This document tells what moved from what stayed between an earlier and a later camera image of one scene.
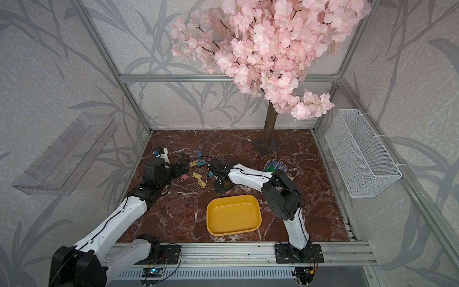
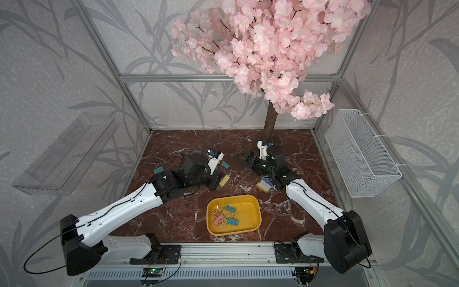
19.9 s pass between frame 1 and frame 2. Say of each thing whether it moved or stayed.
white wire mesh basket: stayed
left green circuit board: stayed
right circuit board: stayed
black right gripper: moved
